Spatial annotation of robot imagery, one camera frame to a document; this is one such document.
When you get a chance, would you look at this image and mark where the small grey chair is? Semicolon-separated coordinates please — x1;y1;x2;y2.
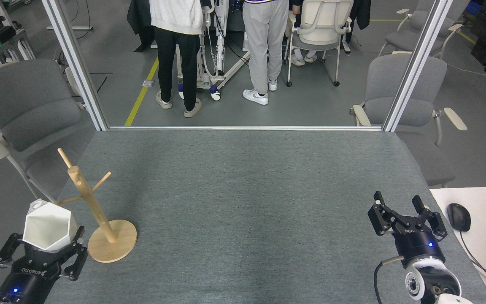
379;0;465;60

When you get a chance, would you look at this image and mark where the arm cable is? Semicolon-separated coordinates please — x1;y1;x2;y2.
373;255;405;304

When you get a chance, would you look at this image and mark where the black computer mouse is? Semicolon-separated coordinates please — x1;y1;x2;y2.
446;203;472;232

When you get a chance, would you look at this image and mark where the black jacket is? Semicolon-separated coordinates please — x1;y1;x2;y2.
351;0;371;30

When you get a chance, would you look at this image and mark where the person in black trousers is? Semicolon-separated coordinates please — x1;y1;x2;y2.
149;0;205;118

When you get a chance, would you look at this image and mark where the white stand on wheels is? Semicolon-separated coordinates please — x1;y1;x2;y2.
175;0;252;101

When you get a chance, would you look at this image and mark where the black mouse cable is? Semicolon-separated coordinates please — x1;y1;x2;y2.
458;230;486;296

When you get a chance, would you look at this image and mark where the white faceted cup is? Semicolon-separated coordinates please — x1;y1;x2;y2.
22;199;78;253

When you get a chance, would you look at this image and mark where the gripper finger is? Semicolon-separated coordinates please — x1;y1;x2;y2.
414;195;448;242
0;233;28;269
368;191;404;236
55;226;88;281

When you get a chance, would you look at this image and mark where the silver post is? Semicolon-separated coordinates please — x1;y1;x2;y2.
42;0;108;131
383;0;454;132

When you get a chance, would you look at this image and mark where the person in grey trousers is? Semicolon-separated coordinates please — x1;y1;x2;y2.
242;0;290;105

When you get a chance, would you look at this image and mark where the grey chair with wheels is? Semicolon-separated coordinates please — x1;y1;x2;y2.
0;58;96;208

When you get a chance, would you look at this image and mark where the wooden cup rack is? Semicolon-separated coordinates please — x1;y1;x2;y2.
55;148;138;263

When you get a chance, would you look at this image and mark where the grey chair with cream armrests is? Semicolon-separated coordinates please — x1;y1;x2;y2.
350;52;468;188

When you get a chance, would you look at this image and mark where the seated person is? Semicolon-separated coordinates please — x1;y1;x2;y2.
289;0;319;66

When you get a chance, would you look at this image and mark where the white side table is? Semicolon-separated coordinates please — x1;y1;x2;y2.
429;186;486;304

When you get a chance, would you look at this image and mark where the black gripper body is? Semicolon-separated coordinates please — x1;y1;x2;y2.
0;249;64;304
395;228;446;269

